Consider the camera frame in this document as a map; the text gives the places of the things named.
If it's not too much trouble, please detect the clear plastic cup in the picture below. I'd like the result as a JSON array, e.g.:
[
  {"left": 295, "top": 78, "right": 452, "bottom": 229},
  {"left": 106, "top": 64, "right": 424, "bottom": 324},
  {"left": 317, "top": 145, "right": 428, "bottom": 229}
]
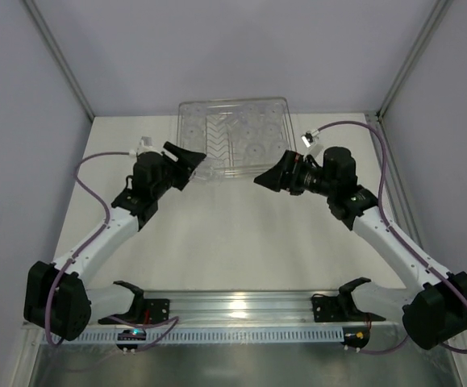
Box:
[
  {"left": 193, "top": 157, "right": 225, "bottom": 185},
  {"left": 242, "top": 142, "right": 270, "bottom": 166}
]

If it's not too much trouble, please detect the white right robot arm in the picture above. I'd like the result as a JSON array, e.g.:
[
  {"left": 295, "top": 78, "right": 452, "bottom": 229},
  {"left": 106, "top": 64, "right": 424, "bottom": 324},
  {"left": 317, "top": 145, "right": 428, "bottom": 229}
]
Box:
[{"left": 254, "top": 147, "right": 467, "bottom": 350}]

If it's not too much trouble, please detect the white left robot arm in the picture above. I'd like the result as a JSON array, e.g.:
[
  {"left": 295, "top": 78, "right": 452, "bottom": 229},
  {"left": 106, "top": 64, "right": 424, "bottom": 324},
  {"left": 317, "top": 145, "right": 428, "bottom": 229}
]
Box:
[{"left": 23, "top": 139, "right": 206, "bottom": 347}]

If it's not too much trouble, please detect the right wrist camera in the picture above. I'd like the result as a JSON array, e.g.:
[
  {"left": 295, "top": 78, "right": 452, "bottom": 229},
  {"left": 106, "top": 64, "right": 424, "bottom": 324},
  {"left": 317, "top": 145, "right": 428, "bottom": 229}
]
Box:
[{"left": 301, "top": 130, "right": 323, "bottom": 157}]

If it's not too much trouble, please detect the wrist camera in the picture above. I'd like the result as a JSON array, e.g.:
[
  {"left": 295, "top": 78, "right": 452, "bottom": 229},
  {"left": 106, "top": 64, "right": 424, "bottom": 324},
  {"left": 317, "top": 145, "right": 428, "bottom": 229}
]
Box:
[
  {"left": 301, "top": 130, "right": 323, "bottom": 157},
  {"left": 136, "top": 136, "right": 156, "bottom": 155}
]

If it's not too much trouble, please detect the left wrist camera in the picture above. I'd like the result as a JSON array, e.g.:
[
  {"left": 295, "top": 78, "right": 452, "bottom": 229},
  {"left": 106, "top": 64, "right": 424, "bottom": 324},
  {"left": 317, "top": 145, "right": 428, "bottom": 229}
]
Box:
[{"left": 136, "top": 136, "right": 156, "bottom": 155}]

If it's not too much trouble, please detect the wire dish rack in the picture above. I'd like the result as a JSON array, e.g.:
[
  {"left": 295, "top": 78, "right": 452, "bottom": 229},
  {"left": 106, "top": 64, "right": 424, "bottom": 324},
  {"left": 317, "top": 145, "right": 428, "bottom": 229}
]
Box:
[{"left": 177, "top": 97, "right": 296, "bottom": 178}]

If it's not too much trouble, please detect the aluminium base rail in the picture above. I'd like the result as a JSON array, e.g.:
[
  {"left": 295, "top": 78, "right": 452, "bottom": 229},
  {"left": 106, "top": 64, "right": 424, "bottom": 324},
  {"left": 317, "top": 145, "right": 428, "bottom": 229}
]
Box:
[{"left": 21, "top": 288, "right": 403, "bottom": 330}]

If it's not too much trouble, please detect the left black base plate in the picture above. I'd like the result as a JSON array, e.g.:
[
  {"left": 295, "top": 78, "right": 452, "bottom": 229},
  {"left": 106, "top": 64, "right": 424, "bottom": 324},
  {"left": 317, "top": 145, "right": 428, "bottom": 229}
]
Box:
[{"left": 98, "top": 298, "right": 170, "bottom": 325}]

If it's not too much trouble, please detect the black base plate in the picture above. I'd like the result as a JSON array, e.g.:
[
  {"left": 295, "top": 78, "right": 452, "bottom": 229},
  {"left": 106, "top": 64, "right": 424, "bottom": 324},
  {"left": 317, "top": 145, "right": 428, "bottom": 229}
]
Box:
[
  {"left": 311, "top": 293, "right": 386, "bottom": 323},
  {"left": 98, "top": 298, "right": 170, "bottom": 325}
]

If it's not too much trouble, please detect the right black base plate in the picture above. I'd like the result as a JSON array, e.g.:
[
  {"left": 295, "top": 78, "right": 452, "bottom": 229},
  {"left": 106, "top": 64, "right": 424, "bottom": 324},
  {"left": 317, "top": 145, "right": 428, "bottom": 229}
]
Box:
[{"left": 311, "top": 293, "right": 386, "bottom": 323}]

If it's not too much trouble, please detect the slotted cable duct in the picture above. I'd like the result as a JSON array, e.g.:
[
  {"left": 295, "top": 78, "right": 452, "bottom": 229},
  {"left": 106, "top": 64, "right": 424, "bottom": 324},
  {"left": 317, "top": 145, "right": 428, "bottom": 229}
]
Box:
[{"left": 39, "top": 325, "right": 345, "bottom": 346}]

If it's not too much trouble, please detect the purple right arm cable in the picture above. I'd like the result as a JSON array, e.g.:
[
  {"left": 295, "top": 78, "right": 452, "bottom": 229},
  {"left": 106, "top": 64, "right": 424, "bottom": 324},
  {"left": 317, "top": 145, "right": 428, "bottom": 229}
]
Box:
[{"left": 309, "top": 120, "right": 467, "bottom": 355}]

